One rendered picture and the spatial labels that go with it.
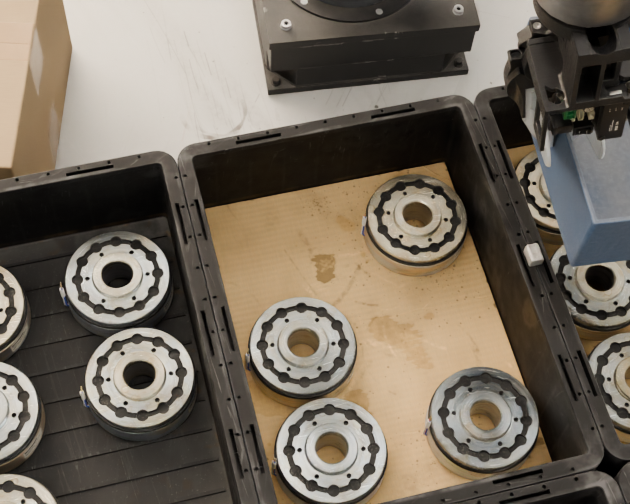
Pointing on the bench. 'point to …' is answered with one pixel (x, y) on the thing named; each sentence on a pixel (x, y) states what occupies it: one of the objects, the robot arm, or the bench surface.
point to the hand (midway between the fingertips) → (556, 126)
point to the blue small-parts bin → (606, 181)
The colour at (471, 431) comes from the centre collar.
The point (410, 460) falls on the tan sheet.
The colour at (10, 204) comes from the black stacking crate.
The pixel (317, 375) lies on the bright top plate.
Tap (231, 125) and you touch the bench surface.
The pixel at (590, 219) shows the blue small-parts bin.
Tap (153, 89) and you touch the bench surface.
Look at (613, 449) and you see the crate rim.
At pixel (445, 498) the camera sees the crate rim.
